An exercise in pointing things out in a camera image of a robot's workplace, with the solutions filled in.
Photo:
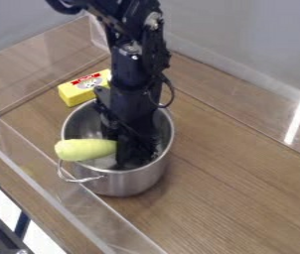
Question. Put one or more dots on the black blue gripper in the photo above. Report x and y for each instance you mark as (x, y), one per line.
(128, 103)

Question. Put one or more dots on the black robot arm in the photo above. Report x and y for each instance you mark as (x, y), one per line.
(132, 24)

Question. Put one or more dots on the clear acrylic front barrier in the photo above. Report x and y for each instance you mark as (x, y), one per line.
(68, 209)

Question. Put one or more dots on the yellow butter block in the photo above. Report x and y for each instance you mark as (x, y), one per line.
(77, 90)

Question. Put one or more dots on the silver metal pot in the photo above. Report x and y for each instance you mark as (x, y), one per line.
(101, 176)

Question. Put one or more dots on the dark metal table frame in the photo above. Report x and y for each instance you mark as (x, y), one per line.
(1, 231)

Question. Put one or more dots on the clear acrylic corner bracket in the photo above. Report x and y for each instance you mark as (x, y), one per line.
(96, 33)

